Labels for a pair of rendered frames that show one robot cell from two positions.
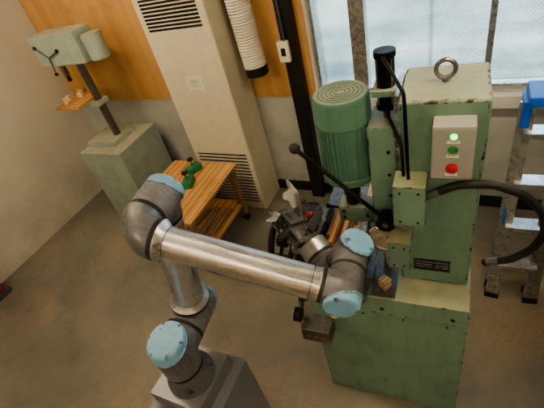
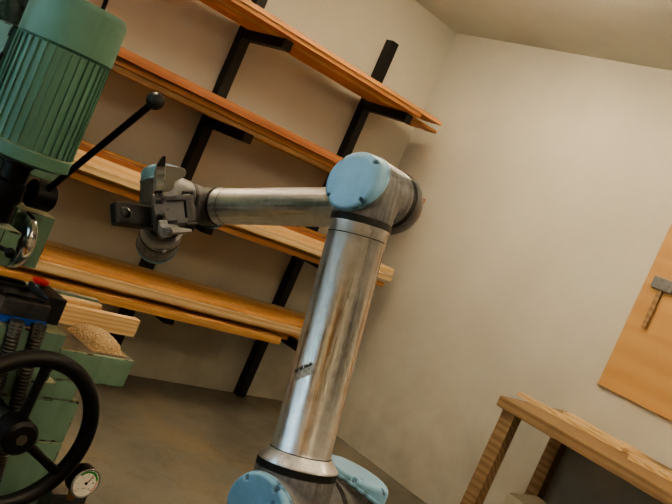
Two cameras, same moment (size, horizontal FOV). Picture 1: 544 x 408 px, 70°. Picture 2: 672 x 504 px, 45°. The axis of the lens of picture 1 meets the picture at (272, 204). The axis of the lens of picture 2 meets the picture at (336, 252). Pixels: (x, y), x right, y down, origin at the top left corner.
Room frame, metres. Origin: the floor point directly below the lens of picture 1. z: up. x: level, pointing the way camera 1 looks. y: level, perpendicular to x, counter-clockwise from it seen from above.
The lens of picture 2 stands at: (2.46, 0.59, 1.36)
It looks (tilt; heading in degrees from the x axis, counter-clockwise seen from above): 3 degrees down; 191
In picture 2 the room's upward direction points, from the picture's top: 24 degrees clockwise
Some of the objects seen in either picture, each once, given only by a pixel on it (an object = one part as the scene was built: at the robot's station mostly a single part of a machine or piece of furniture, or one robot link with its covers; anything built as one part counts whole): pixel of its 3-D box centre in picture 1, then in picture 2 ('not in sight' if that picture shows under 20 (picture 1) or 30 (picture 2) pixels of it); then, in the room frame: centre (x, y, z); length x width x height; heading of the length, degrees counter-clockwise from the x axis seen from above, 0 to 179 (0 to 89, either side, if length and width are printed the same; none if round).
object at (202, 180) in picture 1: (191, 210); not in sight; (2.36, 0.59, 0.32); 0.66 x 0.57 x 0.64; 146
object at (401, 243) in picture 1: (401, 246); (21, 234); (0.86, -0.37, 1.02); 0.09 x 0.07 x 0.12; 149
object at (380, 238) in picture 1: (384, 238); (17, 238); (0.91, -0.34, 1.02); 0.12 x 0.03 x 0.12; 59
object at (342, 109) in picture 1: (345, 136); (52, 81); (1.09, -0.29, 1.35); 0.18 x 0.18 x 0.31
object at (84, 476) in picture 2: (299, 315); (80, 483); (0.97, 0.02, 0.65); 0.06 x 0.04 x 0.08; 149
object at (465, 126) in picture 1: (452, 147); not in sight; (0.80, -0.49, 1.40); 0.10 x 0.06 x 0.16; 59
